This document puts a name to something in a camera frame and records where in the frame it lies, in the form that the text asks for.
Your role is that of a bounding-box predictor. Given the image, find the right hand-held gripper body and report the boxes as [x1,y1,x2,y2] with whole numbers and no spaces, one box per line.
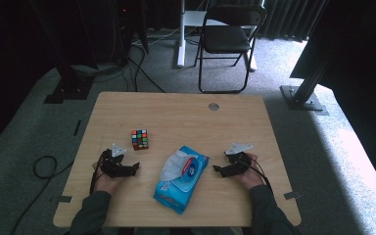
[224,142,254,173]

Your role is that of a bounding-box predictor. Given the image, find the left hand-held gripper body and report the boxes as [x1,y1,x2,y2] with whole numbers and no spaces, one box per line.
[99,142,128,179]

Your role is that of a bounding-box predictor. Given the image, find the colourful puzzle cube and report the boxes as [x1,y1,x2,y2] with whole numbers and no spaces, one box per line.
[131,129,150,152]

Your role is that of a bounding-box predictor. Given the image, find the white wet wipe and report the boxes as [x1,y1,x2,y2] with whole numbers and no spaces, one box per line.
[160,150,195,183]

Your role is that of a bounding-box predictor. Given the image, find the blue wet wipes pack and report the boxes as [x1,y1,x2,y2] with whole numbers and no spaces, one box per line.
[153,145,211,215]

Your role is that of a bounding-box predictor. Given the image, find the person's right hand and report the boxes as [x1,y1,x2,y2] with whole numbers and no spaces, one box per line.
[234,153,265,190]

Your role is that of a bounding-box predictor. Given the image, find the person's left hand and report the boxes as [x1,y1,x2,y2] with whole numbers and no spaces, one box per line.
[92,162,125,196]

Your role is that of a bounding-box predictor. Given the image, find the black tape strip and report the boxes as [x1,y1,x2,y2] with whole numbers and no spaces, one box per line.
[72,119,82,137]

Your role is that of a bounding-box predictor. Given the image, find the grey tape piece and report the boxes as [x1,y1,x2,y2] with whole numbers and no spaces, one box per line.
[282,190,304,201]
[56,195,74,205]

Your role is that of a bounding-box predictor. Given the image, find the black stand with base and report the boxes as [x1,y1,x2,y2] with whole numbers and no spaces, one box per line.
[28,0,96,105]

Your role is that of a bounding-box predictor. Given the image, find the black folding chair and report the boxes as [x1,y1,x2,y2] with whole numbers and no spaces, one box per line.
[194,4,268,95]

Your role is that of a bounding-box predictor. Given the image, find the dark curtain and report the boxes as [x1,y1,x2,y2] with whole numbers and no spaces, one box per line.
[260,0,328,42]

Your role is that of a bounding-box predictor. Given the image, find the black hanging cloth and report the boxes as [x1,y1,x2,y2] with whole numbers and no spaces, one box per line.
[289,0,376,204]

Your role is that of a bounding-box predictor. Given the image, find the right hand-held gripper cable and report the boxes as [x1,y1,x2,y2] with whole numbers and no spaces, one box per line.
[247,154,274,194]

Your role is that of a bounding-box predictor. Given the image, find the hand-held gripper cable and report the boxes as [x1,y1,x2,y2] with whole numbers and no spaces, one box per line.
[247,154,274,194]
[89,151,108,196]

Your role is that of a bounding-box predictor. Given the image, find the left hand-held gripper cable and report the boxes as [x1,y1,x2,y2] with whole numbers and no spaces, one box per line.
[89,151,108,196]

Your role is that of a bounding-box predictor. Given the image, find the black looped floor cable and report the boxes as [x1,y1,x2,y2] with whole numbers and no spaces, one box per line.
[10,155,75,235]

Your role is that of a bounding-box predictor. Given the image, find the metal stand with base plate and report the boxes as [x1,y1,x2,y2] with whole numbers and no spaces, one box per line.
[279,48,329,117]

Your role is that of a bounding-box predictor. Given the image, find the black floor cables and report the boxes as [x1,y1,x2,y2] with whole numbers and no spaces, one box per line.
[123,42,166,94]

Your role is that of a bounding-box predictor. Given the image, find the white floor cable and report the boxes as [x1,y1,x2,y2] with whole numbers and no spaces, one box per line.
[132,26,181,47]

